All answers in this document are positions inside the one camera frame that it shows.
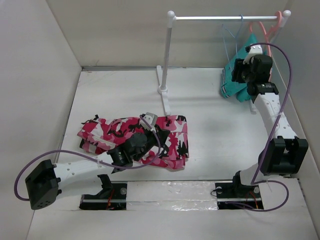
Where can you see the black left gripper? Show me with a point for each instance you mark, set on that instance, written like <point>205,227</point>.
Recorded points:
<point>162,134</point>

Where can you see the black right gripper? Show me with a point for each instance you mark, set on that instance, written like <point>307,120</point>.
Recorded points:
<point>238,67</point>

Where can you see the pink camouflage trousers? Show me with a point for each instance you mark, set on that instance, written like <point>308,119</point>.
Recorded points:
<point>167,148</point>

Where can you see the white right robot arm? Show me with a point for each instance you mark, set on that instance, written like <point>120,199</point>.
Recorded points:
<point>284,151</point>

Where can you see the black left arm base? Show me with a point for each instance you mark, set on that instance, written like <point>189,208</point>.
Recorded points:
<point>115,200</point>

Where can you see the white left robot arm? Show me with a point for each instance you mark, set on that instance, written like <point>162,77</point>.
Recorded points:
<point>49,182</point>

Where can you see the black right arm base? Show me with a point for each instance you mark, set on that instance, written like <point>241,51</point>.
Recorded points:
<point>229,198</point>

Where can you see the pink plastic hanger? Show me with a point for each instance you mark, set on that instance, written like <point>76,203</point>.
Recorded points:
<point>267,34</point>

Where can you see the teal garment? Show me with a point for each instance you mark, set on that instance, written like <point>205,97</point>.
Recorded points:
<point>232,82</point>

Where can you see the white clothes rack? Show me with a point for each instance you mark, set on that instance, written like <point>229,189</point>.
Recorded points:
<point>228,34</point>

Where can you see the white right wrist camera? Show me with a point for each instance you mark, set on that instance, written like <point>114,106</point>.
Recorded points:
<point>252,51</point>

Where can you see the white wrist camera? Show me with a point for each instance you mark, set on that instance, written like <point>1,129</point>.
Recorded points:
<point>148,120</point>
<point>252,51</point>

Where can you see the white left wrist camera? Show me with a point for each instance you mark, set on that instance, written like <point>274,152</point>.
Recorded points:
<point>148,120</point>

